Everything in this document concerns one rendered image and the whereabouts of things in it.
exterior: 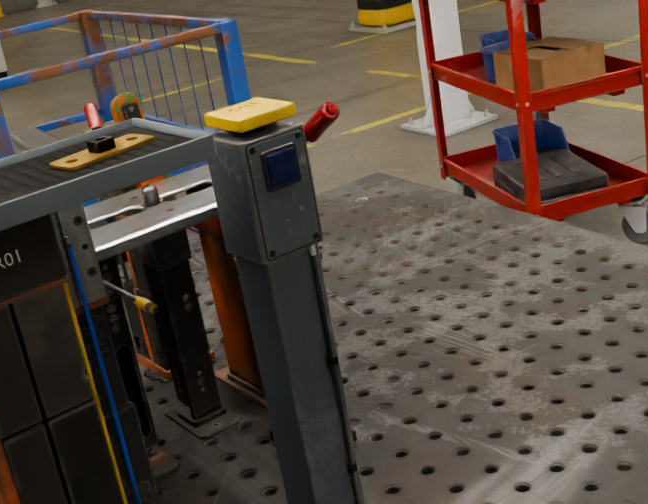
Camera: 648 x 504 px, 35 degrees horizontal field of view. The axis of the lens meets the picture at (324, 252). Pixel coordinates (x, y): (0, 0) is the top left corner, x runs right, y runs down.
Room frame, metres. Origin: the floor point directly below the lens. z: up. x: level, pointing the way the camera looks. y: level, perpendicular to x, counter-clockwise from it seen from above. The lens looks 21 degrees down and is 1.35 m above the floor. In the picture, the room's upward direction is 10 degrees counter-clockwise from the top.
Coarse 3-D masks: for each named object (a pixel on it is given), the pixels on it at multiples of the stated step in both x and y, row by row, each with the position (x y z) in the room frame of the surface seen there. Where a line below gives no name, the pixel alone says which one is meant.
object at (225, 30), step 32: (0, 32) 3.93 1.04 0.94; (96, 32) 4.09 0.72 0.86; (192, 32) 3.04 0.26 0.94; (224, 32) 3.09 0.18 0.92; (64, 64) 2.84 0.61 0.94; (96, 64) 2.89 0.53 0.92; (224, 64) 3.11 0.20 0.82; (0, 128) 2.73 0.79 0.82; (32, 128) 3.81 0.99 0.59; (192, 128) 3.46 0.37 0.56; (96, 224) 3.50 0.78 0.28
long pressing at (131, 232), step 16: (176, 176) 1.30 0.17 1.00; (192, 176) 1.28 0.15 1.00; (208, 176) 1.27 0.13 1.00; (128, 192) 1.26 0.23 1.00; (160, 192) 1.23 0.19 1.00; (176, 192) 1.23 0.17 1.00; (208, 192) 1.20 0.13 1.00; (96, 208) 1.21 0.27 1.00; (112, 208) 1.20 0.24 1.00; (128, 208) 1.19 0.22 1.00; (144, 208) 1.18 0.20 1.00; (160, 208) 1.17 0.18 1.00; (176, 208) 1.16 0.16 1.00; (192, 208) 1.13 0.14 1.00; (208, 208) 1.13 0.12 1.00; (112, 224) 1.14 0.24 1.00; (128, 224) 1.13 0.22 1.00; (144, 224) 1.12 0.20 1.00; (160, 224) 1.10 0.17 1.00; (176, 224) 1.11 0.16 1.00; (192, 224) 1.12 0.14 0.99; (96, 240) 1.09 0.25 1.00; (112, 240) 1.07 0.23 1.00; (128, 240) 1.07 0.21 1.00; (144, 240) 1.08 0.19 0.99; (112, 256) 1.06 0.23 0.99
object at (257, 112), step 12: (228, 108) 0.91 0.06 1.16; (240, 108) 0.90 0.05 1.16; (252, 108) 0.89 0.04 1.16; (264, 108) 0.88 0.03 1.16; (276, 108) 0.87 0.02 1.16; (288, 108) 0.88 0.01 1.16; (216, 120) 0.88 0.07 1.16; (228, 120) 0.87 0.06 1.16; (240, 120) 0.85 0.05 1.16; (252, 120) 0.86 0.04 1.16; (264, 120) 0.87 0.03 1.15; (276, 120) 0.87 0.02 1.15; (240, 132) 0.85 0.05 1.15; (252, 132) 0.88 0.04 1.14
